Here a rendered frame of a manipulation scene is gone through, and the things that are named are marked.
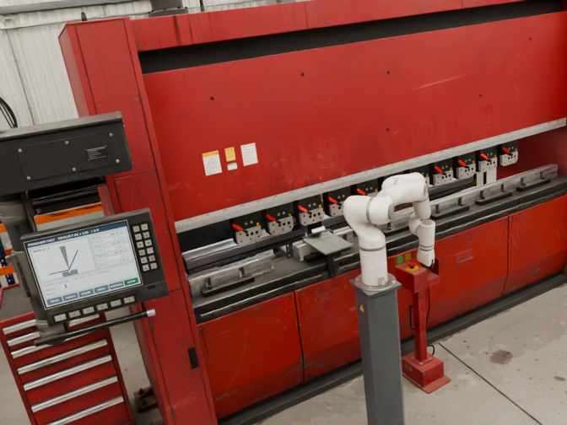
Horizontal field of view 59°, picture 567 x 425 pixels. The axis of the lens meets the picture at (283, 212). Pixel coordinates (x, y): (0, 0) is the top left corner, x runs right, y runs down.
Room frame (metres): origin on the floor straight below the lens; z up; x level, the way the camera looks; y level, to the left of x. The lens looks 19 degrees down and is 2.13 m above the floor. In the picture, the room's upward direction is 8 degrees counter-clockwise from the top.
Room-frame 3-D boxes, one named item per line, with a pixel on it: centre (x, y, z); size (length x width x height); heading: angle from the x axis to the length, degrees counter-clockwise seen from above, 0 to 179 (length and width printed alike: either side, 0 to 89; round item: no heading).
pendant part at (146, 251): (1.76, 0.72, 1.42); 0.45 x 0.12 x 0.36; 106
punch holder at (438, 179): (3.17, -1.07, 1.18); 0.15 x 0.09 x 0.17; 113
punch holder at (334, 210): (2.85, -0.33, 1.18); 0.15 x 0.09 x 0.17; 113
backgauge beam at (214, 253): (3.22, -0.42, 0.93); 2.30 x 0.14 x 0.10; 113
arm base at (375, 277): (2.09, -0.38, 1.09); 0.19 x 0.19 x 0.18
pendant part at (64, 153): (1.83, 0.79, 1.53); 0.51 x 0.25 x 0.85; 106
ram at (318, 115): (3.04, -0.77, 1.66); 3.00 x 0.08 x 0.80; 113
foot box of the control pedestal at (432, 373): (2.61, -0.75, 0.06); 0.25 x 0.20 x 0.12; 27
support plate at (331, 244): (2.65, -0.23, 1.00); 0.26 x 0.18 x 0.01; 23
